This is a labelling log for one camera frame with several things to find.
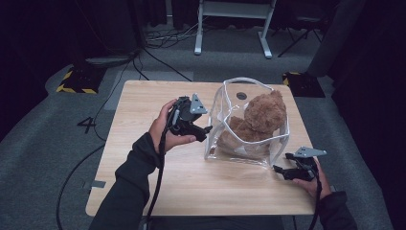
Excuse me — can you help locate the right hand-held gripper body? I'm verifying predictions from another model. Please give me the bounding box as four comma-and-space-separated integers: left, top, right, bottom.
292, 146, 327, 182

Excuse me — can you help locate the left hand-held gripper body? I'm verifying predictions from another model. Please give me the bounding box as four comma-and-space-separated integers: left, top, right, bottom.
168, 93, 209, 134

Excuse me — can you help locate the clear plastic bag white trim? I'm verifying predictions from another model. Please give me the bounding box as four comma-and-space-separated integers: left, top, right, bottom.
204, 77, 291, 169

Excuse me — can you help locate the brown teddy bear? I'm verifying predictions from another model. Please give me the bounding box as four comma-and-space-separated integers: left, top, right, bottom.
216, 89, 287, 157

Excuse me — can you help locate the person's right hand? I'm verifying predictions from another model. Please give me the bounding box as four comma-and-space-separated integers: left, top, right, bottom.
291, 158, 333, 199

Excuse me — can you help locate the person's left hand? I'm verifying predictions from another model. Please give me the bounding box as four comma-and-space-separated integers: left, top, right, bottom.
148, 98, 197, 154

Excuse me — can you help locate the black yellow striped floor base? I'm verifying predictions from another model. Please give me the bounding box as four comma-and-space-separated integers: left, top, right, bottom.
56, 65, 107, 95
282, 71, 326, 99

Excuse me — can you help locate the grey tape strip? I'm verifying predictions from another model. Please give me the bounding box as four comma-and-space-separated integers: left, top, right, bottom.
82, 180, 106, 190

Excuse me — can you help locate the black tripod stand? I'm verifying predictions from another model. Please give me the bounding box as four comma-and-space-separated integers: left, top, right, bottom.
277, 13, 324, 59

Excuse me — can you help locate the grey curtain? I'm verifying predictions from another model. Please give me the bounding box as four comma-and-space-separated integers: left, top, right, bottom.
306, 0, 367, 78

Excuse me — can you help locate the right hand-held gripper cable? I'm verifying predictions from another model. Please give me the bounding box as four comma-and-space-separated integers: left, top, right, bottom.
308, 167, 323, 230

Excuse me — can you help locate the hand-held gripper cable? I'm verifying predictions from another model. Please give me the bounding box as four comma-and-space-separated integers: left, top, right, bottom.
308, 167, 323, 230
145, 108, 180, 230

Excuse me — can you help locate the left hand-held gripper cable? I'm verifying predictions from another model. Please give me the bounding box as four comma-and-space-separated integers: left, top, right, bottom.
145, 108, 180, 230

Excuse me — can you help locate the bundle of floor cables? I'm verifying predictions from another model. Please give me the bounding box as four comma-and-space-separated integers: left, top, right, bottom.
144, 17, 209, 50

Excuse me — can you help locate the white metal desk frame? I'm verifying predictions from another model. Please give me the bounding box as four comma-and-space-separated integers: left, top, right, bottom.
193, 0, 278, 59

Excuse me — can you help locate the long black floor cable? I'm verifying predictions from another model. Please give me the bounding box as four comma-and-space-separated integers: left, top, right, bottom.
56, 54, 143, 230

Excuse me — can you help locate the grey stand base plate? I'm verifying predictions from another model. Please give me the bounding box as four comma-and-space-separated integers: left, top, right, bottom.
83, 55, 137, 69

